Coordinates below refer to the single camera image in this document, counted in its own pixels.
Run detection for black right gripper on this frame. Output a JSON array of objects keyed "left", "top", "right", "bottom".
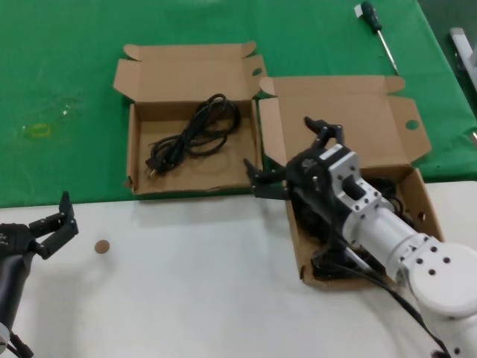
[{"left": 243, "top": 116, "right": 348, "bottom": 244}]

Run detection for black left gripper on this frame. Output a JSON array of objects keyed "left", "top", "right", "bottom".
[{"left": 0, "top": 190, "right": 80, "bottom": 260}]

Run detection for black power cable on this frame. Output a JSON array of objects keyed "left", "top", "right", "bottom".
[
  {"left": 144, "top": 93, "right": 241, "bottom": 178},
  {"left": 311, "top": 244, "right": 379, "bottom": 280},
  {"left": 292, "top": 178, "right": 415, "bottom": 248}
]

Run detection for cardboard box with open lid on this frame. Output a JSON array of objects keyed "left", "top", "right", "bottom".
[
  {"left": 113, "top": 41, "right": 268, "bottom": 195},
  {"left": 257, "top": 75, "right": 446, "bottom": 290}
]

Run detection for green table cloth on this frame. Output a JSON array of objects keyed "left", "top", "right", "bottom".
[{"left": 0, "top": 0, "right": 477, "bottom": 208}]

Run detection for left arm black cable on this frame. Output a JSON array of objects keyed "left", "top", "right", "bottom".
[{"left": 0, "top": 330, "right": 34, "bottom": 358}]

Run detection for green handled screwdriver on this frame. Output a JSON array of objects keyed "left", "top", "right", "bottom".
[{"left": 353, "top": 1, "right": 399, "bottom": 75}]

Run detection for grey metal bracket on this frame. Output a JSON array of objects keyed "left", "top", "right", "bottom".
[{"left": 449, "top": 28, "right": 477, "bottom": 90}]

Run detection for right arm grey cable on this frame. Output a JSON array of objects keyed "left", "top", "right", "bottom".
[{"left": 323, "top": 219, "right": 454, "bottom": 358}]

